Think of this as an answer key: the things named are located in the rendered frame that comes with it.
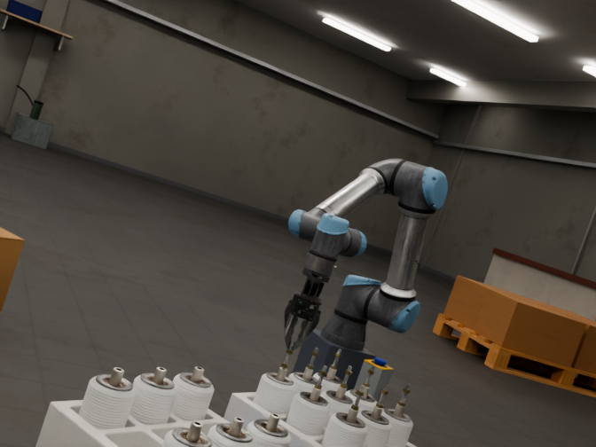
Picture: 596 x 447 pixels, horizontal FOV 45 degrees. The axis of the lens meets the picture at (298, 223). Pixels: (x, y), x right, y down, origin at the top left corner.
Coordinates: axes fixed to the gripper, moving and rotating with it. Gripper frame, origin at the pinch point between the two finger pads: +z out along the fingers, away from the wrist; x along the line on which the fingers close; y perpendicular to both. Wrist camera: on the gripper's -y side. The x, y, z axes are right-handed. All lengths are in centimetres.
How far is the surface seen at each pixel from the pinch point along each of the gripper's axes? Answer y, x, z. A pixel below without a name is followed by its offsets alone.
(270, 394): 5.3, -0.9, 13.0
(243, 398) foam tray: 4.0, -7.1, 16.9
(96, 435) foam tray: 56, -28, 17
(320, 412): 11.2, 12.5, 11.2
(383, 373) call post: -27.3, 28.0, 4.9
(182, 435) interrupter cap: 59, -12, 10
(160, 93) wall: -981, -363, -105
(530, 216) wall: -962, 266, -110
